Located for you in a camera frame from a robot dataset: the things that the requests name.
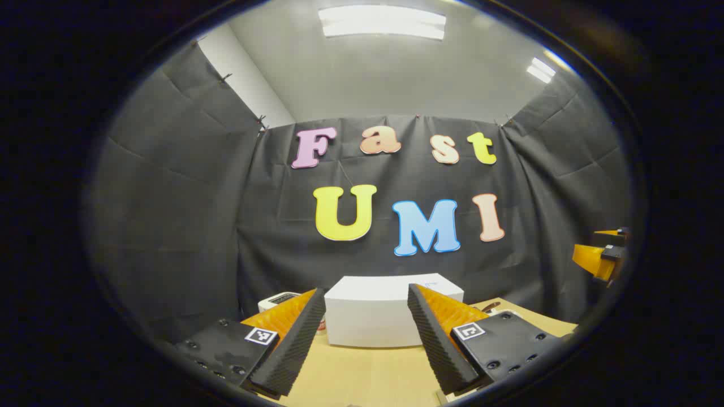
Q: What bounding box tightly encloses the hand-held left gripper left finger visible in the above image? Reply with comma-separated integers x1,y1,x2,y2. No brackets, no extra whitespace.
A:
173,287,327,399

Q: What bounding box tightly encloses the white toaster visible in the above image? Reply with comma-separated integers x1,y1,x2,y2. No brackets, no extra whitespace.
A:
258,292,301,315

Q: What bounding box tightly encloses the small ceiling light panel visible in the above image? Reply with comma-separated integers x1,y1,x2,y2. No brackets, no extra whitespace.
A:
526,57,558,84

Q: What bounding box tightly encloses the white microwave oven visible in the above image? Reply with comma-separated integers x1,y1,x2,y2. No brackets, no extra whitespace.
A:
324,274,465,348

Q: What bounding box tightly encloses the large ceiling light panel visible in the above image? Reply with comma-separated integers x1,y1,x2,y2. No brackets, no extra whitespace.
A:
318,5,447,41

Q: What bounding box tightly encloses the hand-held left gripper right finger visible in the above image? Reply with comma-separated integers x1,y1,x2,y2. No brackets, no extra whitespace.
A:
407,283,575,403

